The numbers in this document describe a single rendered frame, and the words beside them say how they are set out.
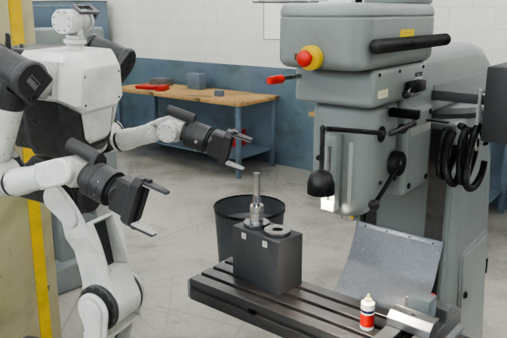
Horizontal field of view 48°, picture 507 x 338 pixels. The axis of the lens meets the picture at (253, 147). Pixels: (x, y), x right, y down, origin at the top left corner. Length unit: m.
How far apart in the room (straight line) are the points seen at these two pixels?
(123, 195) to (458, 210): 1.14
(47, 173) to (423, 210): 1.21
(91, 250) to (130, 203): 0.45
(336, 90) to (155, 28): 6.95
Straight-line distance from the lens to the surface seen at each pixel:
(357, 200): 1.58
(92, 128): 1.67
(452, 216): 2.01
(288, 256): 1.90
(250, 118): 7.27
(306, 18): 1.42
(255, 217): 1.95
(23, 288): 3.10
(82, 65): 1.61
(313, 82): 1.53
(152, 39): 8.39
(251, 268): 1.97
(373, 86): 1.45
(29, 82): 1.52
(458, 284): 2.13
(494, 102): 1.69
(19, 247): 3.01
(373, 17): 1.40
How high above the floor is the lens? 1.87
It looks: 14 degrees down
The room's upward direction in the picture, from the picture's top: straight up
